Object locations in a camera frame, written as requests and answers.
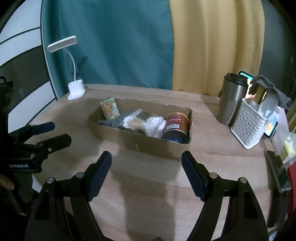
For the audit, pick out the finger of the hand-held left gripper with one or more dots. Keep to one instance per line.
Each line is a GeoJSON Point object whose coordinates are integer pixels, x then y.
{"type": "Point", "coordinates": [57, 141]}
{"type": "Point", "coordinates": [41, 128]}

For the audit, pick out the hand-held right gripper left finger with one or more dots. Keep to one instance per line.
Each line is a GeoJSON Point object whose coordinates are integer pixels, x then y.
{"type": "Point", "coordinates": [99, 176]}

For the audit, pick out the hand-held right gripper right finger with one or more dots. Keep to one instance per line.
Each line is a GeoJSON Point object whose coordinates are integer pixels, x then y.
{"type": "Point", "coordinates": [194, 178]}

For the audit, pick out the cardboard box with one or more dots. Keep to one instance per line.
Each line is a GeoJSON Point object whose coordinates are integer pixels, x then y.
{"type": "Point", "coordinates": [150, 148]}

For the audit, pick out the grey knit glove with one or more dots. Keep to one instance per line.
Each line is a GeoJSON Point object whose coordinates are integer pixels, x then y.
{"type": "Point", "coordinates": [115, 121]}

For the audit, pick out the red can with yellow lid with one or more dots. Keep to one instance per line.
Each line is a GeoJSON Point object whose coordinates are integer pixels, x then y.
{"type": "Point", "coordinates": [175, 122]}

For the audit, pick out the cartoon tissue pack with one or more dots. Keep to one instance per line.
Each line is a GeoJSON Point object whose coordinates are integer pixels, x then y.
{"type": "Point", "coordinates": [110, 109]}

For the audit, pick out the bag of cotton swabs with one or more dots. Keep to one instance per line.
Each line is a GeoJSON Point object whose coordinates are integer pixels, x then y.
{"type": "Point", "coordinates": [150, 125]}

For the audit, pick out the clear snack bag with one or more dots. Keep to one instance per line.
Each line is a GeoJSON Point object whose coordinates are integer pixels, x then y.
{"type": "Point", "coordinates": [142, 113]}

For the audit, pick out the person's left hand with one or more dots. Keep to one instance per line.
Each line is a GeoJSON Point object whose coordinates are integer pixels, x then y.
{"type": "Point", "coordinates": [6, 184]}

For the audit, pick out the white desk lamp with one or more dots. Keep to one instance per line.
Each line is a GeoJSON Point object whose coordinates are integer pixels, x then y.
{"type": "Point", "coordinates": [77, 90]}

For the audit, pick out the white perforated basket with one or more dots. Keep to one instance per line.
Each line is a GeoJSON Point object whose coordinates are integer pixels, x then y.
{"type": "Point", "coordinates": [248, 125]}

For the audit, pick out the dark book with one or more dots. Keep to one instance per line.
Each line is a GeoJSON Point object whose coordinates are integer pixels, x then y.
{"type": "Point", "coordinates": [277, 171]}

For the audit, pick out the steel travel tumbler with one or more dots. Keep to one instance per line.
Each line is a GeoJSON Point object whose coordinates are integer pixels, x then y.
{"type": "Point", "coordinates": [231, 102]}

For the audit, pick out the lit phone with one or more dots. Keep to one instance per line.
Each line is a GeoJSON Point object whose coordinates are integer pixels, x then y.
{"type": "Point", "coordinates": [271, 129]}

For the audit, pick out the red box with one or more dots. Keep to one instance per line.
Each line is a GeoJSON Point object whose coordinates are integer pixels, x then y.
{"type": "Point", "coordinates": [292, 185]}

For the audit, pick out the yellow sticky notes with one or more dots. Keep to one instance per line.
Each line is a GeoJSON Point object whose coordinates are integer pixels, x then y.
{"type": "Point", "coordinates": [291, 148]}

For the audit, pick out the yellow bottle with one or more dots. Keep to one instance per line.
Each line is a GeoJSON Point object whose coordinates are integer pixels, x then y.
{"type": "Point", "coordinates": [260, 95]}

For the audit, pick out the clear plastic bag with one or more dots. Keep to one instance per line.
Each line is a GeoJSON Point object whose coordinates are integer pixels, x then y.
{"type": "Point", "coordinates": [270, 104]}

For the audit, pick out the teal curtain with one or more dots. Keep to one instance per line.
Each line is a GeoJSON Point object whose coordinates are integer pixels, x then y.
{"type": "Point", "coordinates": [115, 46]}

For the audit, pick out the dark grey cloth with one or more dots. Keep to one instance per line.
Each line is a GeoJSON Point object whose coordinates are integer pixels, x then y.
{"type": "Point", "coordinates": [270, 84]}

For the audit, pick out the yellow curtain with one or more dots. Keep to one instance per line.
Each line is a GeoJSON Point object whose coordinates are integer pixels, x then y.
{"type": "Point", "coordinates": [212, 46]}

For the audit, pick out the grey curtain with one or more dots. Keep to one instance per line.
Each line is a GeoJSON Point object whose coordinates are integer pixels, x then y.
{"type": "Point", "coordinates": [277, 41]}

